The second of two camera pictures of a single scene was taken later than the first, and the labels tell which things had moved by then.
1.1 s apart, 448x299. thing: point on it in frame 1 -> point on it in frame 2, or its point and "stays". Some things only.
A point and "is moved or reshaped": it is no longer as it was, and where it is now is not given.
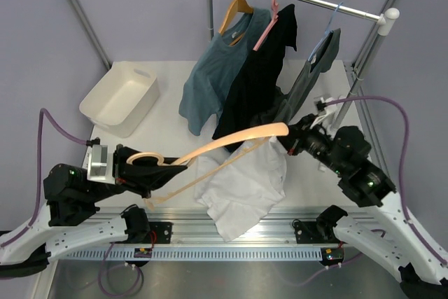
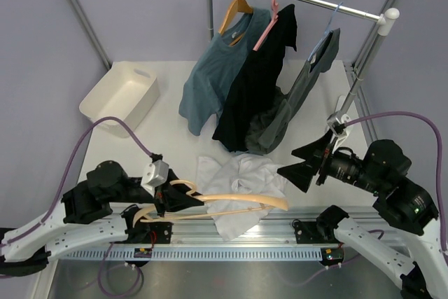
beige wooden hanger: [264, 131] -> [269, 202]
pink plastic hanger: [274, 7] stays
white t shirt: [239, 196] is moved or reshaped
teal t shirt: [204, 94] stays
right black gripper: [297, 133] -> [318, 154]
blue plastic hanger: [326, 33] stays
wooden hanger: [239, 5] stays
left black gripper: [145, 172] -> [178, 199]
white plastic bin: [122, 100] stays
